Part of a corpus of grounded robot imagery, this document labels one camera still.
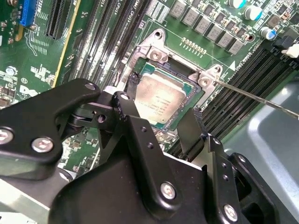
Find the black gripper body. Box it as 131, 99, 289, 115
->
50, 151, 218, 224

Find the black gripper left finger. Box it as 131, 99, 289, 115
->
0, 73, 182, 213

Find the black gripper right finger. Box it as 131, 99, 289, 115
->
177, 107, 295, 224

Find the metal locking lever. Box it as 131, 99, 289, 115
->
214, 79, 299, 120

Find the silver CPU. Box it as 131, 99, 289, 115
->
133, 62, 200, 133

